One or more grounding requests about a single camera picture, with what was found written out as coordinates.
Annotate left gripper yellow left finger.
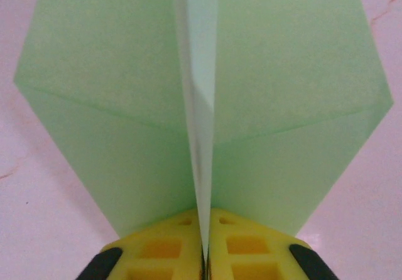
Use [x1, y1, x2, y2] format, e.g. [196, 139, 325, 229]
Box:
[75, 210, 204, 280]

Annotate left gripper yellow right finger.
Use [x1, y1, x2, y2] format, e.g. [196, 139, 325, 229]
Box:
[208, 208, 340, 280]

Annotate light green paper sheet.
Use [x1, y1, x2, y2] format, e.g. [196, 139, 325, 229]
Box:
[13, 0, 395, 262]

